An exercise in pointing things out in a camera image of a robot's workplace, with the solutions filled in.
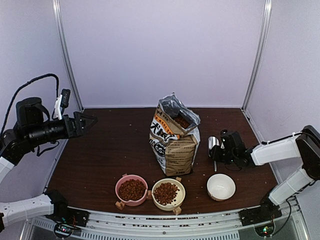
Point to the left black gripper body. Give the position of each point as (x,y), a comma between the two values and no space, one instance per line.
(71,133)

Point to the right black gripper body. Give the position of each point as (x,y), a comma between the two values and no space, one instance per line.
(225,158)

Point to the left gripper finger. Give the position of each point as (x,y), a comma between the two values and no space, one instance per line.
(86,125)
(80,116)

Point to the metal food scoop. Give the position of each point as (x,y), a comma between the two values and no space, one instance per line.
(212,140)

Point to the brown dog food bag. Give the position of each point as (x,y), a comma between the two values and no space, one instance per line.
(175,148)

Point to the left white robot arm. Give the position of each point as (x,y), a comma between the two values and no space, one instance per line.
(28,134)

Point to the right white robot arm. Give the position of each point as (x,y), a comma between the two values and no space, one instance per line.
(230,149)

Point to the yellow pet bowl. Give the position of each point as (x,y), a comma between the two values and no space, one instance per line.
(178,200)

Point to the pink pet bowl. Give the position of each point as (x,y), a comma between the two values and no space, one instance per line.
(130,202)

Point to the white ceramic bowl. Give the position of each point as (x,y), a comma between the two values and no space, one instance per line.
(220,187)

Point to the brown kibble in bag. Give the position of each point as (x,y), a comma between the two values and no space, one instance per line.
(182,122)

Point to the brown kibble in yellow bowl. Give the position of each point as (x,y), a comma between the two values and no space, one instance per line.
(166,193)

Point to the brown kibble in pink bowl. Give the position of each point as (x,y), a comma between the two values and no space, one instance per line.
(132,189)

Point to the wooden bowl stand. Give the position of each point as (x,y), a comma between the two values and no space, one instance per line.
(176,211)

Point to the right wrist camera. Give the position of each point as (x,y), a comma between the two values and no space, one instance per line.
(224,138)

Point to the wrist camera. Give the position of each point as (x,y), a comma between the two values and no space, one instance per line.
(224,138)
(61,103)

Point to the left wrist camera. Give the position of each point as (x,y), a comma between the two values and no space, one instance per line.
(61,103)

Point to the left aluminium frame post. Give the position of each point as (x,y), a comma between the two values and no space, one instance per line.
(66,57)

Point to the aluminium frame post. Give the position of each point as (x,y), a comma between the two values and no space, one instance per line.
(264,30)
(66,57)

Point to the front aluminium rail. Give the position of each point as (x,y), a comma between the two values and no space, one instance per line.
(225,225)

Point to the right aluminium frame post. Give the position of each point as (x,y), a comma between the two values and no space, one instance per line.
(264,30)

